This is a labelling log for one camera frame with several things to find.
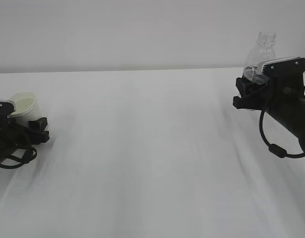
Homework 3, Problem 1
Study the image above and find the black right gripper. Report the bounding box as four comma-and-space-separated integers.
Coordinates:
233, 58, 305, 110

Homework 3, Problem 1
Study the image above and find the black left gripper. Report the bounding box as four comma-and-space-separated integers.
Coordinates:
0, 103, 50, 170

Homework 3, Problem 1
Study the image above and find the white paper cup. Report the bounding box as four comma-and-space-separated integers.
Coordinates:
9, 92, 42, 126

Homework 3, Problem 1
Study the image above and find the clear water bottle green label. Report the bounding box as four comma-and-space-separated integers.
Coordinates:
243, 32, 276, 84

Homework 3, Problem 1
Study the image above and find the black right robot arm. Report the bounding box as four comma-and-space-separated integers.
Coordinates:
233, 57, 305, 159

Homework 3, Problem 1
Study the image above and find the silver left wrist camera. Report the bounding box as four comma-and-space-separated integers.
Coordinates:
0, 99, 14, 104

